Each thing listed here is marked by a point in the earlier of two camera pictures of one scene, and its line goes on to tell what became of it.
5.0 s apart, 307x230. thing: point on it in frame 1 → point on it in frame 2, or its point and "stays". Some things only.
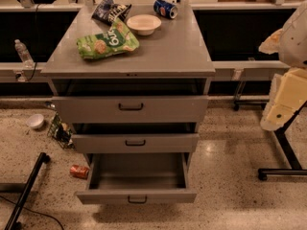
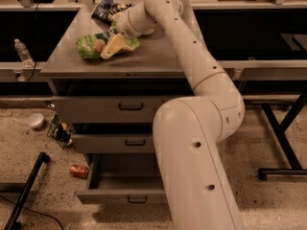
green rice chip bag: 119,37 stays
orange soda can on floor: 79,172 stays
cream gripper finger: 274,116 → 113,47
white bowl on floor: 35,120 stays
